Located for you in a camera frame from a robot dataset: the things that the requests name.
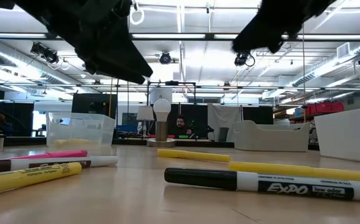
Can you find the red crates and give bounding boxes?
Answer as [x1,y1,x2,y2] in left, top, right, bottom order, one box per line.
[304,101,345,116]

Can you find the pale grey storage bin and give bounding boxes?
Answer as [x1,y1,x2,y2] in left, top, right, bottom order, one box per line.
[232,120,311,152]

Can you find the white cloth backdrop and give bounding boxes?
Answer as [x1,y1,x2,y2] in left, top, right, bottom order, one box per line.
[207,103,243,142]

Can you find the clear plastic bin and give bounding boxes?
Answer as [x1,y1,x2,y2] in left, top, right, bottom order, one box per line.
[45,111,117,147]

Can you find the pink slim highlighter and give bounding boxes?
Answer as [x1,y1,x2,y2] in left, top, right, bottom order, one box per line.
[10,149,88,161]

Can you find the black monitor screen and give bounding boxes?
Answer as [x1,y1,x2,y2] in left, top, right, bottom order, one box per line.
[71,93,118,119]

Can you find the white storage bin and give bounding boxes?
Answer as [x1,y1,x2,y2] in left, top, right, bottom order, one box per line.
[313,105,360,165]

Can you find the black Expo dry-erase marker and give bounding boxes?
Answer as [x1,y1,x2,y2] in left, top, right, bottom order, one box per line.
[163,167,360,203]

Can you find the black partition panel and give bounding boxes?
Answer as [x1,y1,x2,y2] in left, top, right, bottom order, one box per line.
[242,106,274,125]

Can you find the black overhead frame beam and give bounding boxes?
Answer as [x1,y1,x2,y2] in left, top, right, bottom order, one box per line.
[0,32,360,42]

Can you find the white cable loop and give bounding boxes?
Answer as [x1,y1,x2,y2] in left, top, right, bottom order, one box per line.
[129,7,146,26]

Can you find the grey chair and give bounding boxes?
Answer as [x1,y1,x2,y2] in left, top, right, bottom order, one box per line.
[217,126,230,142]

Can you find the yellow hanging cable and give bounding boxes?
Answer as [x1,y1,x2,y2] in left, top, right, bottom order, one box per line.
[107,77,115,118]

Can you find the white shade table lamp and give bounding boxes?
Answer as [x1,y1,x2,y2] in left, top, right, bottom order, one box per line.
[136,105,154,139]

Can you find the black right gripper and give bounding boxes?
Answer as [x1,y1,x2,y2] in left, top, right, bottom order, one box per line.
[231,0,306,55]

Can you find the white light bulb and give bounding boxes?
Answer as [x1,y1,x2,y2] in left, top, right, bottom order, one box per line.
[153,98,172,123]

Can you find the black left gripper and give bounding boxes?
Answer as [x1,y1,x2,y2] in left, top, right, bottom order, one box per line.
[14,0,154,85]

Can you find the black metal frame stand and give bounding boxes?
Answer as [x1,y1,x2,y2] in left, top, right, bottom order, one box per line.
[146,80,197,141]

